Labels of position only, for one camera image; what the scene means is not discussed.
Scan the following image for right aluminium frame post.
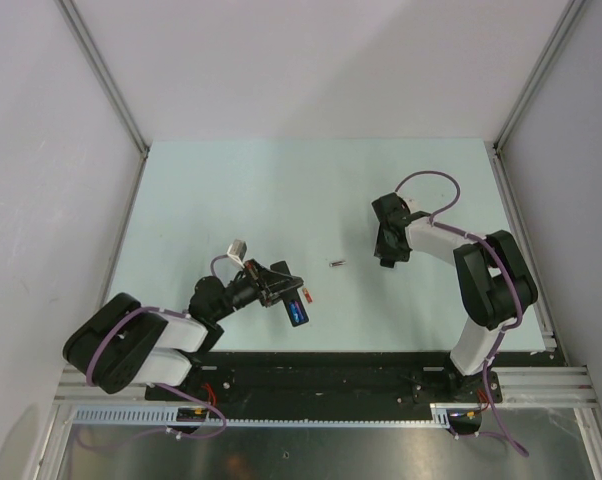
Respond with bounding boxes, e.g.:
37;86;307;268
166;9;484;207
492;0;591;154

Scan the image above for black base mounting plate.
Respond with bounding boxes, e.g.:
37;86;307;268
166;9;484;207
144;352;500;405

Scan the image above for aluminium frame post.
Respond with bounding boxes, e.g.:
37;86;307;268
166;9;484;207
54;0;150;159
492;0;591;154

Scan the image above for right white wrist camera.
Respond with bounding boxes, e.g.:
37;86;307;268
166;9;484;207
404;198;423;214

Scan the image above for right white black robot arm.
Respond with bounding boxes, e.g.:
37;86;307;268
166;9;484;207
372;193;538;403

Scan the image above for grey slotted cable duct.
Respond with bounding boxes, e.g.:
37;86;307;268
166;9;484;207
72;405;479;430

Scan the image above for left aluminium frame post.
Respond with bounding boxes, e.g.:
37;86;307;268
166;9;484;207
54;0;150;159

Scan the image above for purple blue battery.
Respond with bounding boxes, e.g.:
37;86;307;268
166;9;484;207
288;303;304;325

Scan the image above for black remote control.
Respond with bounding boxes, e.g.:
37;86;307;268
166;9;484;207
270;260;310;327

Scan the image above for red battery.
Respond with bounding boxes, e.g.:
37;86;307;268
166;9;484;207
302;288;313;303

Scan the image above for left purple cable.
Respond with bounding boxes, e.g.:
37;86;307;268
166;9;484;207
75;254;232;449

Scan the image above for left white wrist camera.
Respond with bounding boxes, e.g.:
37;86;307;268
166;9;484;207
226;239;247;269

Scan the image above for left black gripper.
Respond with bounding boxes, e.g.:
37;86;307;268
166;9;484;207
211;258;302;321

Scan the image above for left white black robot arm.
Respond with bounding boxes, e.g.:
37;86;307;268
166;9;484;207
62;260;309;400

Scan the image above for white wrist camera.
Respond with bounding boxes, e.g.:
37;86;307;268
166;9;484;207
404;198;423;214
226;239;247;269

